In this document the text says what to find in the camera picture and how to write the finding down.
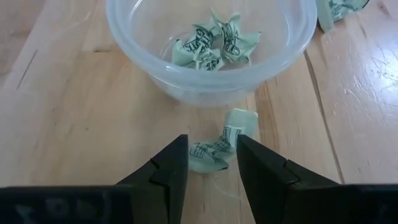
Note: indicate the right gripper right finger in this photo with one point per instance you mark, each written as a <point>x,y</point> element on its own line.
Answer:
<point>264,183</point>

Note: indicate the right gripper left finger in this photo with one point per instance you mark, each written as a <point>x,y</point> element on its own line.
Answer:
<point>168,186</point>

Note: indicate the green candy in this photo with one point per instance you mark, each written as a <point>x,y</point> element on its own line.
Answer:
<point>237,40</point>
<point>241,121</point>
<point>335,9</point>
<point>192,46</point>
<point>211,60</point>

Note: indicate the clear round plastic container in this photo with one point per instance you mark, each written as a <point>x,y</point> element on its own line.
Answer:
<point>199,90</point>

